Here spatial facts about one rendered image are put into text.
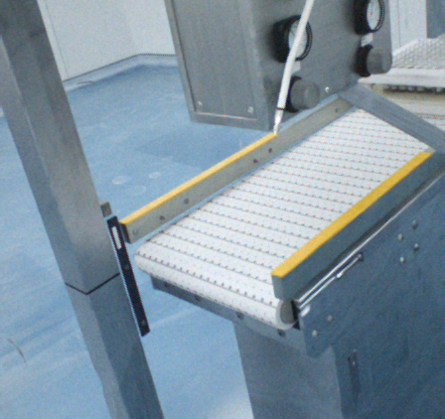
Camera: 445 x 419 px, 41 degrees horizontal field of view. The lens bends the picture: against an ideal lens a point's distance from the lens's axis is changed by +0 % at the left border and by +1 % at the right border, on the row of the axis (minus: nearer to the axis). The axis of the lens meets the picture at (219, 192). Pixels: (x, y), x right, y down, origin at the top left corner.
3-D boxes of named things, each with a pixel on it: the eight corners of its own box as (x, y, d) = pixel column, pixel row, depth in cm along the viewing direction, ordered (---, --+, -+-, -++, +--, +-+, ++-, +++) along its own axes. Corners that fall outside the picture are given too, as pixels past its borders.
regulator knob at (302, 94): (304, 120, 53) (298, 69, 51) (283, 118, 54) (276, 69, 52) (326, 107, 55) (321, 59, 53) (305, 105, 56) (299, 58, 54)
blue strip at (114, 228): (143, 338, 89) (108, 220, 81) (140, 336, 90) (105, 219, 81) (151, 332, 90) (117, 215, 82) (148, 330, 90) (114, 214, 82)
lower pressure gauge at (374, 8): (367, 37, 59) (364, -2, 58) (355, 37, 60) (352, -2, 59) (386, 27, 61) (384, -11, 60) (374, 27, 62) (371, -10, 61)
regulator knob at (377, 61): (379, 82, 60) (376, 40, 58) (358, 81, 62) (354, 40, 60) (396, 72, 62) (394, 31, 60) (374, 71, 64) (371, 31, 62)
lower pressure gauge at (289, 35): (290, 67, 51) (284, 22, 50) (277, 66, 52) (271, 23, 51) (315, 54, 54) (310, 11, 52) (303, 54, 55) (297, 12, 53)
